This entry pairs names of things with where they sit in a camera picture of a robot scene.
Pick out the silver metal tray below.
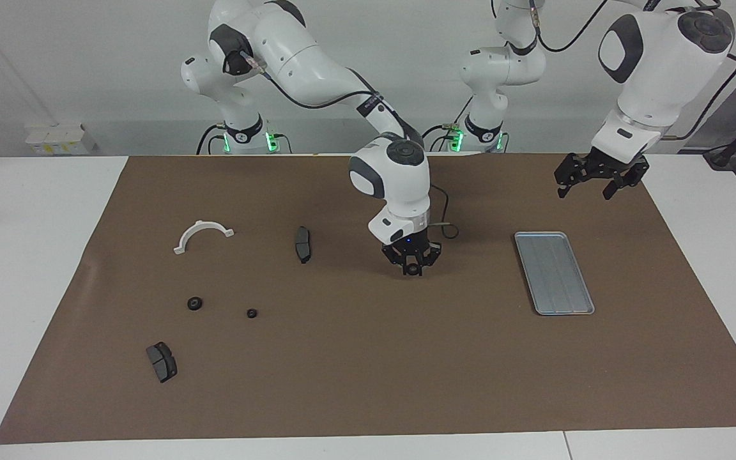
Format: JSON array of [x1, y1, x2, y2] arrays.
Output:
[[514, 231, 596, 316]]

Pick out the brown table mat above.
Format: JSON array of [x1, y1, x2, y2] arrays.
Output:
[[0, 153, 736, 445]]

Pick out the long dark brake pad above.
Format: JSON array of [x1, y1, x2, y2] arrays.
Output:
[[294, 226, 312, 264]]

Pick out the short dark brake pad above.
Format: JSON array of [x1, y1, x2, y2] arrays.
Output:
[[146, 342, 178, 383]]

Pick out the white power strip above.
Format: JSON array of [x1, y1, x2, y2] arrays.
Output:
[[25, 123, 97, 155]]

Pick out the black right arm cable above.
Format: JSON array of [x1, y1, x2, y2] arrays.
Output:
[[240, 54, 460, 241]]

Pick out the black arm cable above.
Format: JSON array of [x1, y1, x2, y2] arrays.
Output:
[[240, 54, 460, 241], [531, 0, 736, 141]]

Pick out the black left base cable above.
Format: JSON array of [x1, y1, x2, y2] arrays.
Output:
[[413, 96, 472, 153]]

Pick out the black base cable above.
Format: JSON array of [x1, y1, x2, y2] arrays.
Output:
[[195, 123, 293, 155], [413, 96, 472, 153]]

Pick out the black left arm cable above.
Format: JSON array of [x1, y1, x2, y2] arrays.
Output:
[[531, 0, 736, 141]]

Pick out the white curved plastic bracket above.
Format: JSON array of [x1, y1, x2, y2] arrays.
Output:
[[173, 220, 235, 255]]

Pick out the black right base cable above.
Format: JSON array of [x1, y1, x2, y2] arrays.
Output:
[[195, 123, 293, 155]]

